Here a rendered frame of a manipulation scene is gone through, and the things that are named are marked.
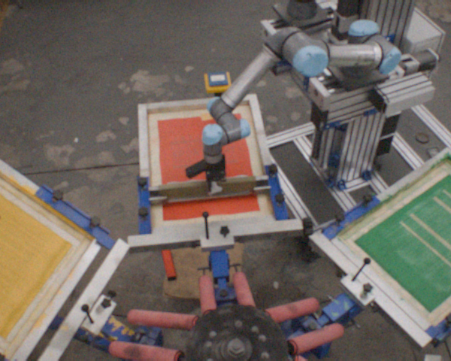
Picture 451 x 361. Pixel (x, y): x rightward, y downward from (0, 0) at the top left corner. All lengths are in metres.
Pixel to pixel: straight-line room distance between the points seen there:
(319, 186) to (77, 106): 1.96
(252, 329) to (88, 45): 3.67
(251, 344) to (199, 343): 0.15
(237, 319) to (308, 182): 1.88
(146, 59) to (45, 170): 1.33
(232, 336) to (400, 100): 1.41
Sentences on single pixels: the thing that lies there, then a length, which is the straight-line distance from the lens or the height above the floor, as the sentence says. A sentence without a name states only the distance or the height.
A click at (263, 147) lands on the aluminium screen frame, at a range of 2.59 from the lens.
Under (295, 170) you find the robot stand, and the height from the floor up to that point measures 0.21.
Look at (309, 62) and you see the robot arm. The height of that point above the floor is 1.58.
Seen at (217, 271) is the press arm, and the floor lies 1.04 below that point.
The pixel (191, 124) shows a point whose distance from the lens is 2.74.
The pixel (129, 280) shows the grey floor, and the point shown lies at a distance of 3.36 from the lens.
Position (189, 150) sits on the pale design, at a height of 0.96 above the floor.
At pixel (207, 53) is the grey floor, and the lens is 4.76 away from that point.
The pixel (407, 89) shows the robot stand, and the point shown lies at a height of 1.18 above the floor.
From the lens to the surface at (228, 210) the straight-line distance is 2.39.
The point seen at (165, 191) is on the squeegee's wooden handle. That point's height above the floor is 1.05.
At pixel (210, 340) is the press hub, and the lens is 1.70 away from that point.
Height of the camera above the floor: 2.86
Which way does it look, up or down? 49 degrees down
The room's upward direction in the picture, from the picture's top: 1 degrees counter-clockwise
